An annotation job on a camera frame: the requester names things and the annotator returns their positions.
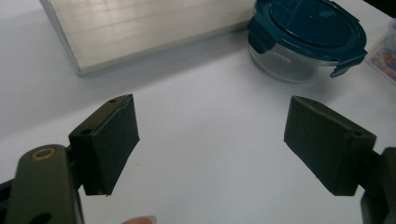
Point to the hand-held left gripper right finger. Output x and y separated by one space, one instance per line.
323 146

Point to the round clear glass container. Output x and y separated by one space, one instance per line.
280 65

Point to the clear plastic box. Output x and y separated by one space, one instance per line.
384 56

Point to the light wooden board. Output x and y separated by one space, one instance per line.
140 28

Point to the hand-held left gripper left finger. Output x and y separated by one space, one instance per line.
107 146

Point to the glass container with blue lid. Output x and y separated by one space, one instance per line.
311 28

